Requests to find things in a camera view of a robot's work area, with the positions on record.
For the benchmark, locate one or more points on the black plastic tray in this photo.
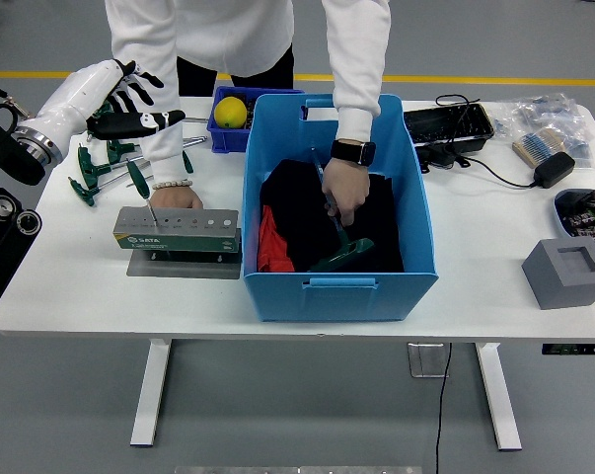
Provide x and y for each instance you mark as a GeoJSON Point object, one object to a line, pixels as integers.
{"type": "Point", "coordinates": [445, 123]}

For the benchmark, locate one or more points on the person's right hand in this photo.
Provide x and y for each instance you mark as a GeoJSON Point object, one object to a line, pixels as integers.
{"type": "Point", "coordinates": [176, 197]}

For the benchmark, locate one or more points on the person's left forearm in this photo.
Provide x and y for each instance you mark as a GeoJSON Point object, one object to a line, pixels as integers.
{"type": "Point", "coordinates": [358, 99]}

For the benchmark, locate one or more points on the black wrist watch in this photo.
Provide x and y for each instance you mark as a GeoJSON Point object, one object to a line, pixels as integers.
{"type": "Point", "coordinates": [351, 152]}

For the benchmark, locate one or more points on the large light blue folding box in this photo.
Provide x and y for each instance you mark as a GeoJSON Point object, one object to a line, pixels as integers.
{"type": "Point", "coordinates": [346, 301]}

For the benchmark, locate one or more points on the white table leg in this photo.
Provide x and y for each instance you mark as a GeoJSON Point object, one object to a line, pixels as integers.
{"type": "Point", "coordinates": [151, 395]}
{"type": "Point", "coordinates": [499, 395]}

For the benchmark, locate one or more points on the yellow lemon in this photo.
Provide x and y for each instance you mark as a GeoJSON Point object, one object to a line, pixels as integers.
{"type": "Point", "coordinates": [230, 112]}

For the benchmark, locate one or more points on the resistor strip bundle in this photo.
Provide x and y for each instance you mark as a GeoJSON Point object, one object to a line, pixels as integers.
{"type": "Point", "coordinates": [536, 148]}

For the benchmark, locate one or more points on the small dark blue bin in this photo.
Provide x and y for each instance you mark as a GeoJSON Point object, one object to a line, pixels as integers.
{"type": "Point", "coordinates": [228, 139]}

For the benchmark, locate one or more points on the metal floor socket plate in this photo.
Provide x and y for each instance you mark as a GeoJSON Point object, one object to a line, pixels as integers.
{"type": "Point", "coordinates": [425, 360]}

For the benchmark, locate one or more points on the person's right forearm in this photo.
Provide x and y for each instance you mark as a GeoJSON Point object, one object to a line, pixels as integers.
{"type": "Point", "coordinates": [164, 158]}

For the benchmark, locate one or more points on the grey and green tool holder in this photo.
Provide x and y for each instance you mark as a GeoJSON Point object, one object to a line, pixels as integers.
{"type": "Point", "coordinates": [178, 243]}

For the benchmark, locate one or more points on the person's left hand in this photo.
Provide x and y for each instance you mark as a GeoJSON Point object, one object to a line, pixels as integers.
{"type": "Point", "coordinates": [346, 192]}

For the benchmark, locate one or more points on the black table control panel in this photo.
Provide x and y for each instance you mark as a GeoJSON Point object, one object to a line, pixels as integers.
{"type": "Point", "coordinates": [573, 349]}

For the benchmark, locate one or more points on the electronic parts pile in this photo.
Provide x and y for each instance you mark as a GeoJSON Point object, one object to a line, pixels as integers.
{"type": "Point", "coordinates": [588, 217]}

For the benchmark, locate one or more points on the person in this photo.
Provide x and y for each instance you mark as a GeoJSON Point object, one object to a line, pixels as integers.
{"type": "Point", "coordinates": [228, 29]}

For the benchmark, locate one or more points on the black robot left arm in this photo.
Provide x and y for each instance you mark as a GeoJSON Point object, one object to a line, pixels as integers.
{"type": "Point", "coordinates": [1, 148]}

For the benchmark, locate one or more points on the white and black robot left hand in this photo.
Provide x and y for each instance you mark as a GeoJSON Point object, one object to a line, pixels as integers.
{"type": "Point", "coordinates": [75, 103]}

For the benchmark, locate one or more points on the black cloth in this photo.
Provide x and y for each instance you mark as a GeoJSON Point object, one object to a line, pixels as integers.
{"type": "Point", "coordinates": [297, 207]}

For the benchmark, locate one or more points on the light blue shallow tray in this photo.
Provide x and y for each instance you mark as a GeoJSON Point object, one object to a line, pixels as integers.
{"type": "Point", "coordinates": [558, 208]}

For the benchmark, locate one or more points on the clear plastic parts bags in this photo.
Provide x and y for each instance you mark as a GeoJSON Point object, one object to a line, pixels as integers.
{"type": "Point", "coordinates": [548, 111]}

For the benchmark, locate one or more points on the grey foam block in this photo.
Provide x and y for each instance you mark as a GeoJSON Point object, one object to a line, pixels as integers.
{"type": "Point", "coordinates": [558, 291]}

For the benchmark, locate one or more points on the red cloth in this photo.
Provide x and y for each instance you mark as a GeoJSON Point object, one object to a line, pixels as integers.
{"type": "Point", "coordinates": [275, 247]}

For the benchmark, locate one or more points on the black power adapter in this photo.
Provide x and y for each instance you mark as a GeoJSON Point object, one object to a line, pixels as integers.
{"type": "Point", "coordinates": [553, 170]}

